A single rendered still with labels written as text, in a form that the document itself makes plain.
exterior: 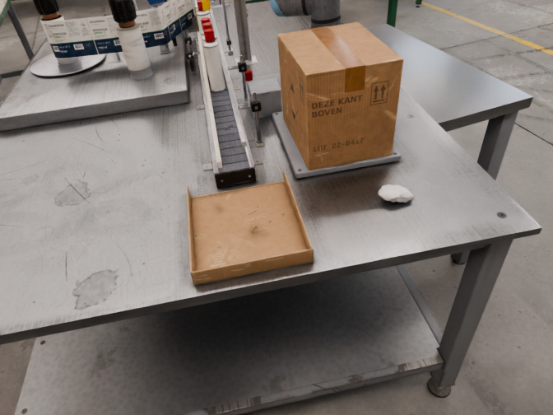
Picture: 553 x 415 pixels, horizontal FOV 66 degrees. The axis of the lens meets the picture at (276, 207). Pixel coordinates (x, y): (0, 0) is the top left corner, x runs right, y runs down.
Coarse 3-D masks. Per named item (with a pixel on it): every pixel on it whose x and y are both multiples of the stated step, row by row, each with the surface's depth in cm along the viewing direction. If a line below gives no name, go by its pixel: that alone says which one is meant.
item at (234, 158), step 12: (216, 96) 146; (228, 96) 145; (216, 108) 139; (228, 108) 139; (216, 120) 133; (228, 120) 132; (216, 132) 127; (228, 132) 127; (228, 144) 121; (240, 144) 121; (228, 156) 116; (240, 156) 116; (228, 168) 112; (240, 168) 112
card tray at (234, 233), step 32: (224, 192) 112; (256, 192) 111; (288, 192) 109; (192, 224) 103; (224, 224) 102; (256, 224) 102; (288, 224) 101; (192, 256) 91; (224, 256) 94; (256, 256) 94; (288, 256) 89
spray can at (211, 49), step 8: (208, 32) 136; (208, 40) 137; (208, 48) 138; (216, 48) 139; (208, 56) 140; (216, 56) 140; (208, 64) 142; (216, 64) 142; (208, 72) 145; (216, 72) 144; (216, 80) 145; (224, 80) 148; (216, 88) 147; (224, 88) 148
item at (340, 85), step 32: (320, 32) 117; (352, 32) 115; (288, 64) 112; (320, 64) 100; (352, 64) 99; (384, 64) 99; (288, 96) 121; (320, 96) 101; (352, 96) 102; (384, 96) 104; (288, 128) 131; (320, 128) 106; (352, 128) 108; (384, 128) 110; (320, 160) 112; (352, 160) 115
